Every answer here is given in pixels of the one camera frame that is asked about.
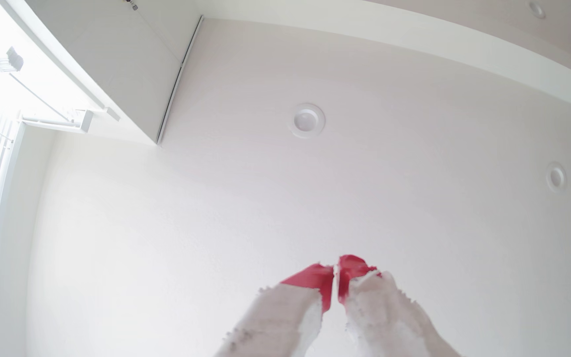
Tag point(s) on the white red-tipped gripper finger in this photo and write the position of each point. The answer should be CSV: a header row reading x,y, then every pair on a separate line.
x,y
384,317
285,317

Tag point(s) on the round recessed ceiling light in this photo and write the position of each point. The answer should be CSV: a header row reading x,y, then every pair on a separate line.
x,y
306,120
556,177
537,9

